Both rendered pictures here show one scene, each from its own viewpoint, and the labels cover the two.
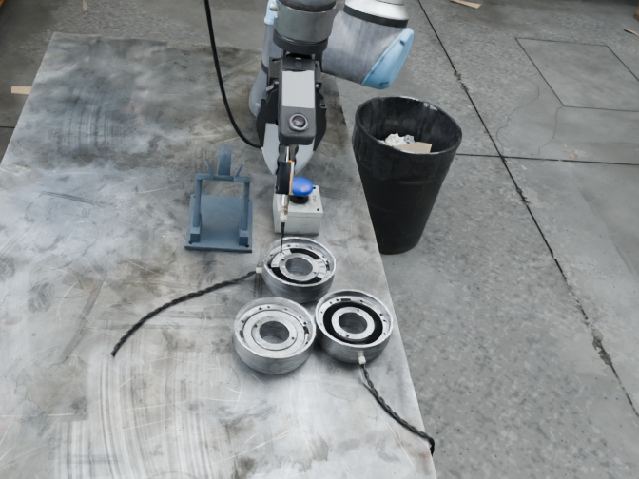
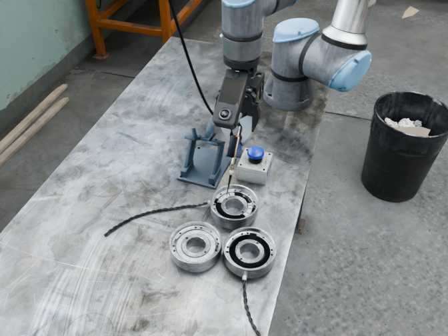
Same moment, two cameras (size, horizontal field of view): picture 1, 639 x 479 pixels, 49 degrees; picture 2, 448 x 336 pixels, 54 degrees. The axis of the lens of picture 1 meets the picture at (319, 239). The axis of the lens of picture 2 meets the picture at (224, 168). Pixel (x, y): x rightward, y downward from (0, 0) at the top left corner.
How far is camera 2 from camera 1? 0.34 m
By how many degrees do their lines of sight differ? 23
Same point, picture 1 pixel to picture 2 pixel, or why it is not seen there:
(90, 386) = (85, 251)
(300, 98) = (231, 98)
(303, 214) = (253, 171)
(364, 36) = (329, 55)
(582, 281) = not seen: outside the picture
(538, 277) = not seen: outside the picture
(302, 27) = (234, 51)
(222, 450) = (134, 309)
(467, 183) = not seen: outside the picture
